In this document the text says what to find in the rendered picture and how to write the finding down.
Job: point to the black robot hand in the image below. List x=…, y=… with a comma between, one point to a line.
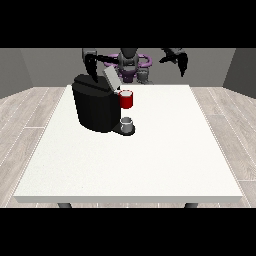
x=90, y=65
x=183, y=61

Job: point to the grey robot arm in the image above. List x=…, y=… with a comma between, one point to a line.
x=180, y=50
x=89, y=51

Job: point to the pale grey machine lid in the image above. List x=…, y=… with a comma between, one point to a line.
x=111, y=78

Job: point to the black coffee machine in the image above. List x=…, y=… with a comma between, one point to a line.
x=95, y=106

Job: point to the small grey coffee pod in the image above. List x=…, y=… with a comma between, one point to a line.
x=142, y=76

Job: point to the red pod holder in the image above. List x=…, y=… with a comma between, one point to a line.
x=126, y=100

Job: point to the grey robot trunk purple rings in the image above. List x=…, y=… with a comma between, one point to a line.
x=128, y=59

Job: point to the small grey cup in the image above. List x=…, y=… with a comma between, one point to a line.
x=126, y=125

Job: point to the dark table leg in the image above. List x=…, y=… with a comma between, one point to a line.
x=191, y=205
x=64, y=205

